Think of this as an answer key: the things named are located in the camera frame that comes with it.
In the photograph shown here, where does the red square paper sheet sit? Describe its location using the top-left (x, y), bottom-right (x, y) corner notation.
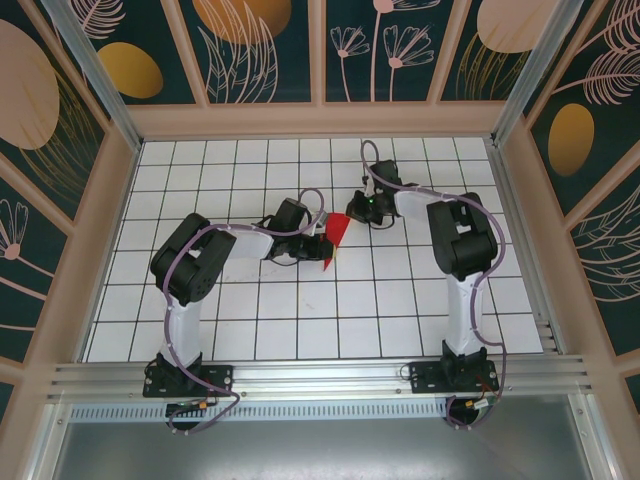
top-left (319, 212), bottom-right (352, 272)

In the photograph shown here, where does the aluminium side rail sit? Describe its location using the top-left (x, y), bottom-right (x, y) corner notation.
top-left (485, 138), bottom-right (569, 357)

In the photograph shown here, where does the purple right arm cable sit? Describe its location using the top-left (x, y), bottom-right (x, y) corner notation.
top-left (359, 139), bottom-right (509, 432)

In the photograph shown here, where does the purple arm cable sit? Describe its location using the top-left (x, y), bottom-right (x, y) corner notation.
top-left (163, 187), bottom-right (326, 437)
top-left (359, 139), bottom-right (509, 432)

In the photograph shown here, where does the aluminium mounting rail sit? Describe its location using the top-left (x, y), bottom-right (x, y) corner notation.
top-left (47, 353), bottom-right (595, 401)

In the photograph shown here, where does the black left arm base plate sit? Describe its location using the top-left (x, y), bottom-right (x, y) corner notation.
top-left (143, 363), bottom-right (235, 399)

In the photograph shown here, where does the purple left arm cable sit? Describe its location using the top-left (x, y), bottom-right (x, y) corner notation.
top-left (163, 187), bottom-right (326, 437)

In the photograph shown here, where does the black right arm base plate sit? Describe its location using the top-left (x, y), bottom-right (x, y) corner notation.
top-left (408, 359), bottom-right (500, 396)

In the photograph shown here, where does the aluminium frame bar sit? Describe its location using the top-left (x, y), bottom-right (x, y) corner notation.
top-left (27, 402), bottom-right (74, 480)
top-left (568, 393), bottom-right (619, 480)

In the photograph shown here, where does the slotted grey cable duct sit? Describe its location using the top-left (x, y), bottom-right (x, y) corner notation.
top-left (69, 398), bottom-right (451, 425)

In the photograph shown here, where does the aluminium frame post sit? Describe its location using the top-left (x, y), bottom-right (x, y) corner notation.
top-left (39, 0), bottom-right (145, 153)
top-left (491, 0), bottom-right (585, 147)

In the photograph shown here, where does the grey metal panel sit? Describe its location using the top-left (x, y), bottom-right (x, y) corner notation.
top-left (49, 418), bottom-right (604, 480)

